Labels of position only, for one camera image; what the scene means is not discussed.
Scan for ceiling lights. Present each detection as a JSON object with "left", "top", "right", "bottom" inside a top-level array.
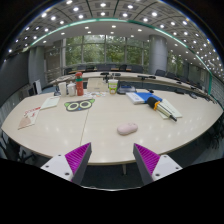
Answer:
[{"left": 8, "top": 0, "right": 224, "bottom": 73}]

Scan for white paper booklet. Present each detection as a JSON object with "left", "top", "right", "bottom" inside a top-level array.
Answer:
[{"left": 39, "top": 96, "right": 61, "bottom": 111}]

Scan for white notebook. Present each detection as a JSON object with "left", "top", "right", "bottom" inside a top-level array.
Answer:
[{"left": 156, "top": 98, "right": 184, "bottom": 120}]

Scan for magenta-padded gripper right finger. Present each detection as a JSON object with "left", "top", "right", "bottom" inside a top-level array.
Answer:
[{"left": 133, "top": 143, "right": 183, "bottom": 186}]

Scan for white lidded mug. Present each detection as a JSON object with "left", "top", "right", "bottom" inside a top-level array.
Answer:
[{"left": 66, "top": 82, "right": 78, "bottom": 97}]

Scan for pink computer mouse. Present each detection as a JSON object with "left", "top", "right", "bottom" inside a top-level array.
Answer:
[{"left": 116, "top": 122, "right": 139, "bottom": 136}]

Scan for cat-face mouse pad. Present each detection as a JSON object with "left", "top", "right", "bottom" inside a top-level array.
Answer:
[{"left": 64, "top": 98, "right": 96, "bottom": 113}]

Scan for black handheld microphone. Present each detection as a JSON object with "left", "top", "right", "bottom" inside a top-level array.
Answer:
[{"left": 146, "top": 96, "right": 178, "bottom": 122}]

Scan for colourful sticker sheet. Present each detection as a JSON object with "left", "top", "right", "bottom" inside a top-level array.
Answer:
[{"left": 83, "top": 91, "right": 108, "bottom": 98}]

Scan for stack of white paper cups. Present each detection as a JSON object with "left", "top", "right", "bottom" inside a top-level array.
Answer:
[{"left": 58, "top": 81, "right": 68, "bottom": 98}]

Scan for red and white brochure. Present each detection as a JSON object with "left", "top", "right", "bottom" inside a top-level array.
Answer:
[{"left": 17, "top": 106, "right": 42, "bottom": 130}]

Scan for blue and white book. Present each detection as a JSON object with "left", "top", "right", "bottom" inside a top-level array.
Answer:
[{"left": 125, "top": 91, "right": 163, "bottom": 105}]

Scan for dark office chairs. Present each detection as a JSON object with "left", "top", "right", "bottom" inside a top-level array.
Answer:
[{"left": 64, "top": 63, "right": 214, "bottom": 98}]

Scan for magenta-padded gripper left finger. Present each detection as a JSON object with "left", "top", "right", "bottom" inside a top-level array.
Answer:
[{"left": 40, "top": 142, "right": 93, "bottom": 185}]

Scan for green-printed paper drink cup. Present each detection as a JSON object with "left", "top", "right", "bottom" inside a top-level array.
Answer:
[{"left": 107, "top": 78, "right": 119, "bottom": 95}]

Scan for red drink bottle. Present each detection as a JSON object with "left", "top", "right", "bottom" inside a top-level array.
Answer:
[{"left": 74, "top": 71, "right": 85, "bottom": 97}]

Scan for beige cardboard box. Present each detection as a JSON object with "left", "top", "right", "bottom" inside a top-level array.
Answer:
[{"left": 86, "top": 77, "right": 109, "bottom": 93}]

